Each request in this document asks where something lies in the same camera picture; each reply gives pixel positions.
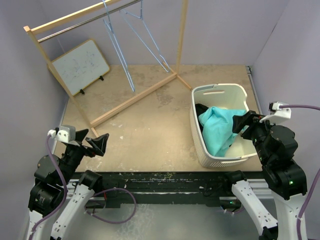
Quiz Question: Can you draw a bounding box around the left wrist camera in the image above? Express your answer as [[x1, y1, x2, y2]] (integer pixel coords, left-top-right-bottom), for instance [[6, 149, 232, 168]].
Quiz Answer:
[[47, 125, 77, 145]]

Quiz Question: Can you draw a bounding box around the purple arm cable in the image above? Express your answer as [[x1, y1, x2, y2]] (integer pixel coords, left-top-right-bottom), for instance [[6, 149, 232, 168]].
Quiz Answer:
[[278, 104, 320, 240], [27, 133, 70, 240]]

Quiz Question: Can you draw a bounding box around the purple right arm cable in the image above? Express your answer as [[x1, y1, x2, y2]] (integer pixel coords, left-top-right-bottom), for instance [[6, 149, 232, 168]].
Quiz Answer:
[[278, 104, 320, 240]]

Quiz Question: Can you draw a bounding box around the blue hanger of teal shirt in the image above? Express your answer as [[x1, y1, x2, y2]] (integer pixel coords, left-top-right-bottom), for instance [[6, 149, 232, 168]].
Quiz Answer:
[[101, 0, 136, 92]]

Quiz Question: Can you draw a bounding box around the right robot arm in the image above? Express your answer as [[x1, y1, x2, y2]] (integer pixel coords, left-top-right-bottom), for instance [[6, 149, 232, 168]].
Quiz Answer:
[[222, 110, 308, 240]]

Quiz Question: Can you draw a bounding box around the white laundry basket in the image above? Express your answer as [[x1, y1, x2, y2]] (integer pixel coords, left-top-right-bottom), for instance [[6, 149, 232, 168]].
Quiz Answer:
[[189, 83, 257, 169]]

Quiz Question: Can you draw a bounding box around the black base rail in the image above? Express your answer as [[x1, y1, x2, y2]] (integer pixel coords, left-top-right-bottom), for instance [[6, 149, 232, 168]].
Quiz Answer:
[[85, 171, 243, 212]]

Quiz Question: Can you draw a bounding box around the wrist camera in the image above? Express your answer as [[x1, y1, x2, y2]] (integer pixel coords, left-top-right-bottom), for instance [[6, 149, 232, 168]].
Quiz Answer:
[[259, 101, 292, 125], [47, 125, 77, 145]]

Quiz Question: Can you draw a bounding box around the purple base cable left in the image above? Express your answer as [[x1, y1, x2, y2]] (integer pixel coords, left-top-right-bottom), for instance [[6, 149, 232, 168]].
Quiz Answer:
[[83, 187, 138, 225]]

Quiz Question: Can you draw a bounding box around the blue hanger of black shirt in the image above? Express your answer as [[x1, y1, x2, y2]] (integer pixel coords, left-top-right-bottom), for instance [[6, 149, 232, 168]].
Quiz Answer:
[[119, 0, 170, 73]]

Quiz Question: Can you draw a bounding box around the teal t shirt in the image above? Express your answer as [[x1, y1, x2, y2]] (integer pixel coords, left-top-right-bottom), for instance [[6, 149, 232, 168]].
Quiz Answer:
[[198, 106, 248, 158]]

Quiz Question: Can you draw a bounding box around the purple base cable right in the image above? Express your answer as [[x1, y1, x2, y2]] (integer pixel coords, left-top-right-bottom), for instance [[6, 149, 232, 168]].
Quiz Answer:
[[222, 206, 246, 215]]

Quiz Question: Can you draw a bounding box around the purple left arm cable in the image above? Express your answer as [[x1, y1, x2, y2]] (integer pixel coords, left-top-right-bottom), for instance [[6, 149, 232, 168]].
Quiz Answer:
[[27, 133, 70, 240]]

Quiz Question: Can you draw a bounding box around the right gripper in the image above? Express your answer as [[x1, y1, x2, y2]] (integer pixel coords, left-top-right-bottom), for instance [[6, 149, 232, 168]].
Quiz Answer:
[[232, 108, 280, 164]]

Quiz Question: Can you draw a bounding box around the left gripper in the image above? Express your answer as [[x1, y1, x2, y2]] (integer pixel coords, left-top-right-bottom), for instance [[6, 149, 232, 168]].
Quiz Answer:
[[60, 128, 108, 184]]

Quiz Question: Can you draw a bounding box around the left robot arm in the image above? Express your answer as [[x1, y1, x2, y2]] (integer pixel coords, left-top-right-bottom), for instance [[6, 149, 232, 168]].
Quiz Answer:
[[26, 125, 110, 240]]

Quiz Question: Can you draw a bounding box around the small whiteboard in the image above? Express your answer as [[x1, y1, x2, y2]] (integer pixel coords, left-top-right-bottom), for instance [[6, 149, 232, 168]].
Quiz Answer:
[[52, 39, 110, 96]]

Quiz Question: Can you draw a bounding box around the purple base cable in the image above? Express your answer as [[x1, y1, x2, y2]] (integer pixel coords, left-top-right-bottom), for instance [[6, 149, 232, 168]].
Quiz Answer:
[[83, 187, 138, 225], [222, 206, 246, 215]]

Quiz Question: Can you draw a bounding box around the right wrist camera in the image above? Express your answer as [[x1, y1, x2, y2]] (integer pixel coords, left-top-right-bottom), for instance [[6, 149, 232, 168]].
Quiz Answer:
[[259, 101, 292, 125]]

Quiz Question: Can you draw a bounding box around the black t shirt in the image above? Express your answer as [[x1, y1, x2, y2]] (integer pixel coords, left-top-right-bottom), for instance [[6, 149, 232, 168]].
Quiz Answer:
[[194, 102, 236, 151]]

